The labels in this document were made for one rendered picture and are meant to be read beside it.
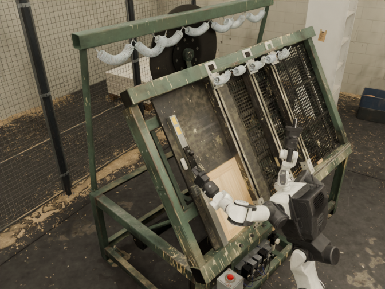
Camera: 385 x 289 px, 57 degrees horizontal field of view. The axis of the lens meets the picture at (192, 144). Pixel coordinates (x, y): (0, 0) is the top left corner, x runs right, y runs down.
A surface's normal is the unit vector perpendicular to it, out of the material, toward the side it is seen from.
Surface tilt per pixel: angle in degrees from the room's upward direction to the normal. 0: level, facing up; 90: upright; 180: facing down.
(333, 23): 90
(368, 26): 90
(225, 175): 59
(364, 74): 90
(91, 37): 90
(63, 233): 0
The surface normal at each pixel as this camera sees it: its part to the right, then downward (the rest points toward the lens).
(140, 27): 0.72, 0.34
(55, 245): -0.02, -0.86
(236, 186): 0.61, -0.15
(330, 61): -0.56, 0.43
